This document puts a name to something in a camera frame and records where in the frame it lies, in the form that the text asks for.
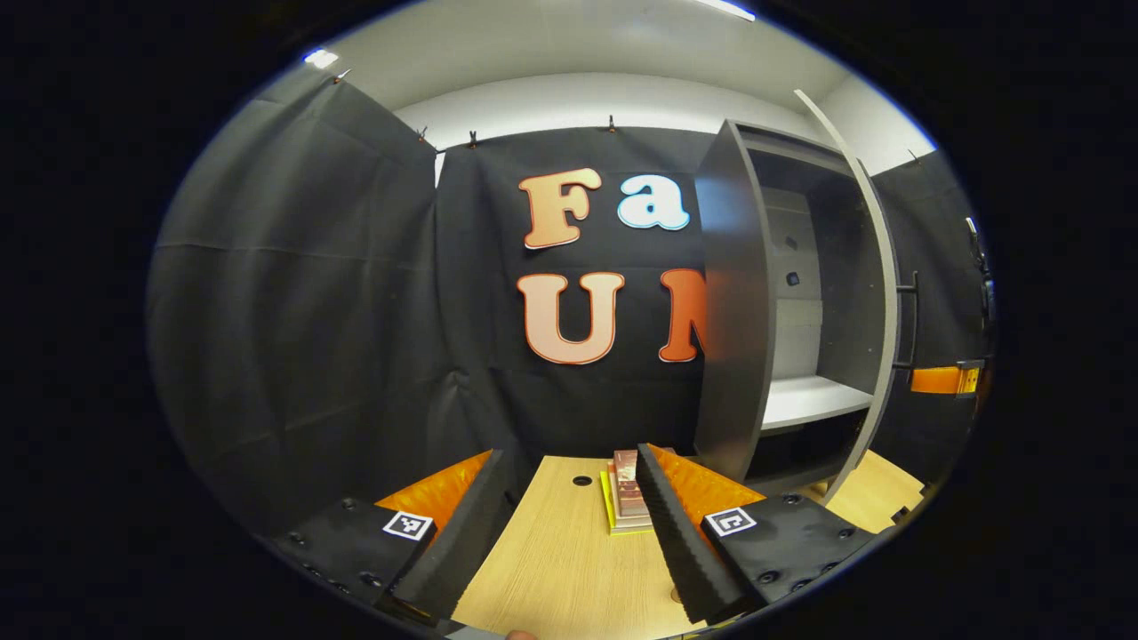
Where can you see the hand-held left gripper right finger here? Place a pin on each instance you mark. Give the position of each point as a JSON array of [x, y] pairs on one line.
[[676, 542]]

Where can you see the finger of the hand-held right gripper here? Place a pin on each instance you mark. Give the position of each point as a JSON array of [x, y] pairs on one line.
[[938, 380]]

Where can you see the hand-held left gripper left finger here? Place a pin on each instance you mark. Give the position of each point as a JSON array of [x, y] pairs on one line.
[[471, 542]]

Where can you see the grey cabinet door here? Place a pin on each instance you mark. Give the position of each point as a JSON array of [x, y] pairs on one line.
[[892, 302]]

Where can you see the dark grey cabinet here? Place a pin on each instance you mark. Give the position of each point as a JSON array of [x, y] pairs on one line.
[[729, 311]]

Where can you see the white cabinet shelf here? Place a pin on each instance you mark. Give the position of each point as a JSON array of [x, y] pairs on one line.
[[809, 400]]

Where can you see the black backdrop cloth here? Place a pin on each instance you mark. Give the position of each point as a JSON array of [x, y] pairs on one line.
[[311, 311]]

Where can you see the large ceiling light panel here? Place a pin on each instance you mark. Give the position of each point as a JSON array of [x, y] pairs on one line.
[[729, 9]]

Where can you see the row of black cloth clips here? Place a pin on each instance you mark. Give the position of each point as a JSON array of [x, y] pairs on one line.
[[612, 123]]

